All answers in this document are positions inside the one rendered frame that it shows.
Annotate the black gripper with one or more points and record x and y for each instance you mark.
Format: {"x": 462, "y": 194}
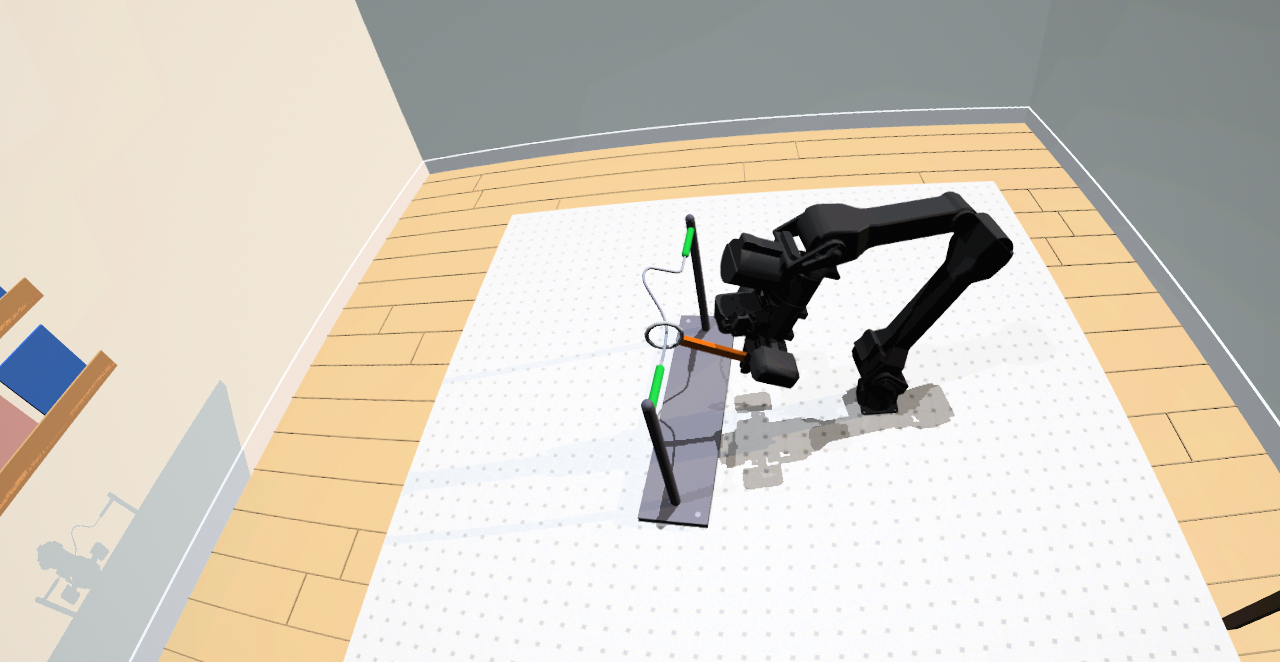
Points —
{"x": 766, "y": 356}

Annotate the grey hoop with orange handle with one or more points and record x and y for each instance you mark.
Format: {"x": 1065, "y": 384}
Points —
{"x": 694, "y": 343}

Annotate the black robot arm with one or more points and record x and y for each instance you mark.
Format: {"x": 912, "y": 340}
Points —
{"x": 834, "y": 234}

